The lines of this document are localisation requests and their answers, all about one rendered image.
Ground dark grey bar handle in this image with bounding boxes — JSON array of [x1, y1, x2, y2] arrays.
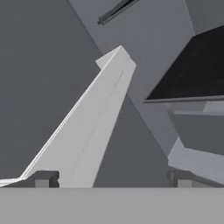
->
[[97, 0, 140, 26]]

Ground grey oven handle bar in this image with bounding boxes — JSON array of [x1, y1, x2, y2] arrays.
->
[[143, 94, 224, 104]]

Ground grey fridge door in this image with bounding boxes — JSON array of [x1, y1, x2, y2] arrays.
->
[[68, 0, 196, 158]]

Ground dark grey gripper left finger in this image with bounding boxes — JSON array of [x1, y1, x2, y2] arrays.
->
[[2, 170, 60, 188]]

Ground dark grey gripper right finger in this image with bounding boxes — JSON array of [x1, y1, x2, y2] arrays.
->
[[167, 170, 223, 188]]

